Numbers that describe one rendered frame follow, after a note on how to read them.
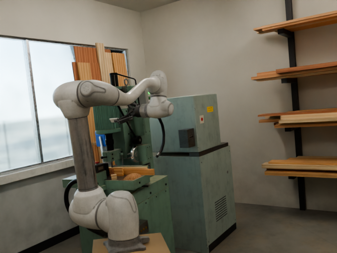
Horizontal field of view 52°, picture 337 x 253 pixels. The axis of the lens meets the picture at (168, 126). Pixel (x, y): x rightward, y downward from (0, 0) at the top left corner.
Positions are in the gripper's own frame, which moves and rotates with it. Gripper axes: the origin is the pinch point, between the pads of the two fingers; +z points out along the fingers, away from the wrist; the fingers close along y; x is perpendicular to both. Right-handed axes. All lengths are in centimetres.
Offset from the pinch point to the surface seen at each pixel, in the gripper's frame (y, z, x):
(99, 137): 45, 76, -63
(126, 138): 3.8, 7.0, -27.0
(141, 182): -26.7, -13.4, -38.1
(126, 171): -18.9, 1.9, -36.8
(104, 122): -2.8, 10.9, -4.4
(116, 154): -9.8, 10.5, -28.7
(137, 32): 256, 122, -59
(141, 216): -38, -8, -60
